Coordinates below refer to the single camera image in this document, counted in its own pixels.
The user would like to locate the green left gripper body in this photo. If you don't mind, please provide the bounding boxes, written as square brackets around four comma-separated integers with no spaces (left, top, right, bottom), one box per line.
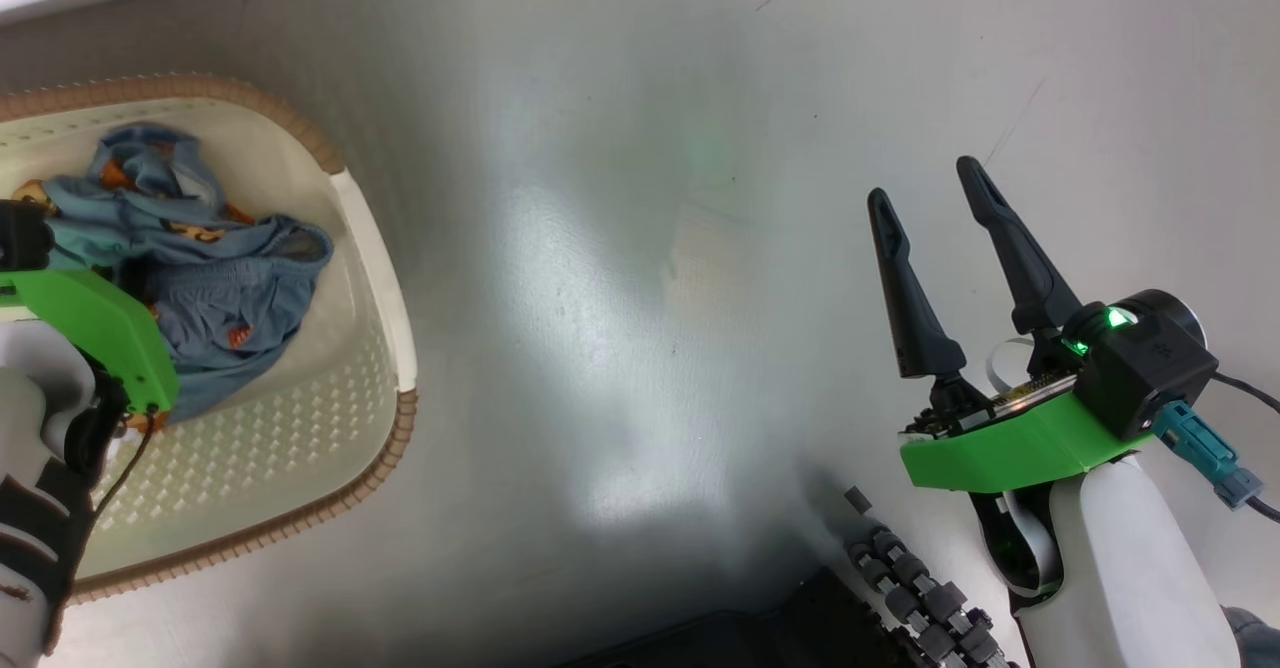
[0,268,181,417]

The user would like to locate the white flat ribbon cable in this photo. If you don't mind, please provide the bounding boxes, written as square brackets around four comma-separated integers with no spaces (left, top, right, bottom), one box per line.
[985,336,1063,597]

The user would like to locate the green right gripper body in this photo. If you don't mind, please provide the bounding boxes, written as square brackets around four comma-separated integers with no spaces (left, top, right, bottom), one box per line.
[900,333,1156,494]

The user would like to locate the cream perforated laundry basket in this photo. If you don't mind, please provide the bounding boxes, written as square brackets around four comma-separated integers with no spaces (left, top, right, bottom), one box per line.
[0,73,419,604]

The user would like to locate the thin black cable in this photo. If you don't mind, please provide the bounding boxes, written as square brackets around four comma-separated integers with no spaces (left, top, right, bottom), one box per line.
[90,408,163,524]
[1212,373,1280,419]

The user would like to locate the light blue patterned top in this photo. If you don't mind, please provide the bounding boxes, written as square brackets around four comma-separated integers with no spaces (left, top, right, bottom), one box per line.
[10,123,256,279]

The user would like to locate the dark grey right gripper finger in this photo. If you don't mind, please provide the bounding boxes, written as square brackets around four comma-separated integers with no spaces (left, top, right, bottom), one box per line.
[867,188,968,380]
[956,156,1082,335]

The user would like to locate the teal connector cable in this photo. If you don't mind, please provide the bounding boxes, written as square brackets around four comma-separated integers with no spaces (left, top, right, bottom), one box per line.
[1155,400,1280,524]

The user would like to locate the blue patterned shorts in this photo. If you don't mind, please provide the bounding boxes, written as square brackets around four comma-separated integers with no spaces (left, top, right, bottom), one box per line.
[140,213,336,424]

